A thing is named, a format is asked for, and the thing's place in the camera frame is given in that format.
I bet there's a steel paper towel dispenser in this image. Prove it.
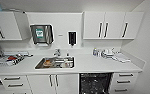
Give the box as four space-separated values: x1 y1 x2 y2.
29 24 55 47

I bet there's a white base cabinet with doors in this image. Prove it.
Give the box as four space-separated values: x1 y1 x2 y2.
0 73 80 94

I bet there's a black base cabinet door handle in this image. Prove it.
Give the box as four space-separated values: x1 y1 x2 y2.
48 74 54 88
54 74 60 88

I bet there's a stainless steel dishwasher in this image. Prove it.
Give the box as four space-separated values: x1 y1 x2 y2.
78 72 114 94

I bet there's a chrome faucet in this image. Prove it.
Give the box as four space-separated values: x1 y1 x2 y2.
53 48 62 57

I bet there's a black wall cabinet handle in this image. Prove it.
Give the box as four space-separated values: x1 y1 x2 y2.
0 23 5 39
103 21 109 38
121 21 129 38
97 21 103 38

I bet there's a bowl with orange food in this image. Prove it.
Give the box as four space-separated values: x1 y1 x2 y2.
43 58 55 67

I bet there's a blue dish soap bottle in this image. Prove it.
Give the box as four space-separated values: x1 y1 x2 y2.
92 47 98 57

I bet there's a small dark utensil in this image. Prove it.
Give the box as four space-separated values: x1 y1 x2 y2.
19 51 35 58

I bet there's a white three-door wall cabinet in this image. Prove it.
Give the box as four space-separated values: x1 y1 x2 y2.
82 11 145 41

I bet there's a small metal sink dispenser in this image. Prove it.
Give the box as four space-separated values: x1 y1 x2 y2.
65 51 70 57

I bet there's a black drawer handle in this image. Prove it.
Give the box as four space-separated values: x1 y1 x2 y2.
114 88 129 93
118 73 135 78
116 80 132 84

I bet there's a stainless steel sink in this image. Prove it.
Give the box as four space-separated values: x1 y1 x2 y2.
34 56 76 70

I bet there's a white drawer cabinet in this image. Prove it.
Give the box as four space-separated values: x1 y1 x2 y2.
109 71 139 94

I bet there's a black wall soap dispenser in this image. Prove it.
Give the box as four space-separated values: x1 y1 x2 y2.
68 31 77 46

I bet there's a small white container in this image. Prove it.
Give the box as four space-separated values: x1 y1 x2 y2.
96 49 102 57

